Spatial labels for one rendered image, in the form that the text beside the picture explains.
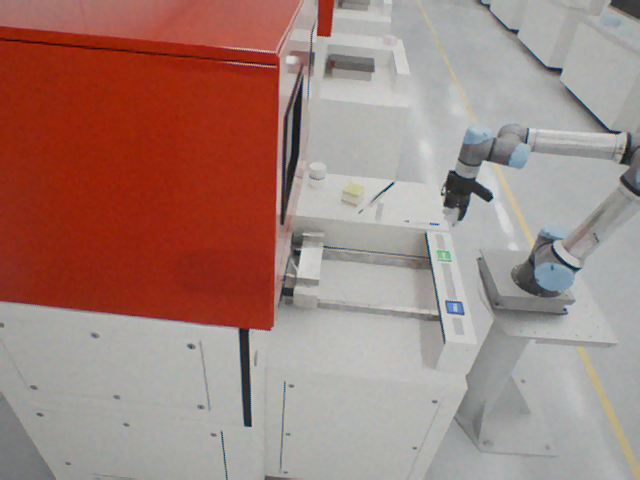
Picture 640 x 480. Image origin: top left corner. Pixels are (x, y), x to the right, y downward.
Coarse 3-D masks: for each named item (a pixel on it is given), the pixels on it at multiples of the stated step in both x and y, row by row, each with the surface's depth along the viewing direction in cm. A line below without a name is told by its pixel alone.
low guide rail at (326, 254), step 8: (296, 248) 182; (328, 256) 182; (336, 256) 182; (344, 256) 182; (352, 256) 181; (360, 256) 181; (368, 256) 181; (376, 256) 182; (384, 256) 182; (384, 264) 183; (392, 264) 182; (400, 264) 182; (408, 264) 182; (416, 264) 181
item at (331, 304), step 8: (288, 296) 161; (320, 304) 161; (328, 304) 160; (336, 304) 160; (344, 304) 160; (352, 304) 160; (360, 304) 161; (368, 304) 161; (376, 304) 161; (360, 312) 162; (368, 312) 161; (376, 312) 161; (384, 312) 161; (392, 312) 161; (400, 312) 160; (408, 312) 160; (416, 312) 160; (424, 312) 160
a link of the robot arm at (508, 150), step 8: (504, 136) 140; (512, 136) 139; (496, 144) 135; (504, 144) 135; (512, 144) 134; (520, 144) 134; (496, 152) 135; (504, 152) 134; (512, 152) 133; (520, 152) 133; (528, 152) 133; (488, 160) 138; (496, 160) 137; (504, 160) 135; (512, 160) 134; (520, 160) 134; (520, 168) 136
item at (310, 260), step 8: (304, 240) 181; (304, 248) 178; (312, 248) 178; (320, 248) 178; (304, 256) 174; (312, 256) 174; (320, 256) 175; (304, 264) 170; (312, 264) 171; (320, 264) 171; (296, 304) 157; (304, 304) 156; (312, 304) 156
